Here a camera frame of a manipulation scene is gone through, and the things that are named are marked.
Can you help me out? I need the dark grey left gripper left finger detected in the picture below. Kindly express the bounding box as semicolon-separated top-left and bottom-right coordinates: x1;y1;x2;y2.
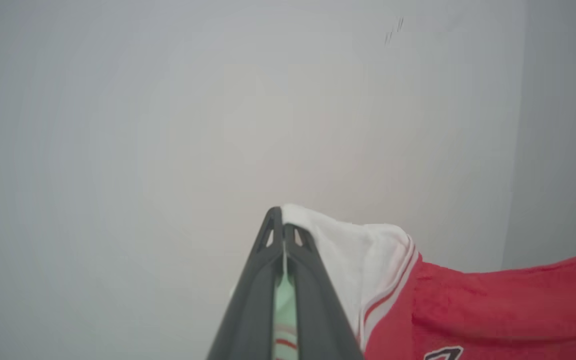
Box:
206;206;285;360

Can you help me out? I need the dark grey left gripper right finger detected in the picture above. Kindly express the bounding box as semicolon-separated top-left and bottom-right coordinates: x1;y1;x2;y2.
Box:
284;223;364;360

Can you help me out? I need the red number 23 basketball jersey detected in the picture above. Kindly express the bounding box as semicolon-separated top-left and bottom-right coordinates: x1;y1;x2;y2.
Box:
229;203;576;360

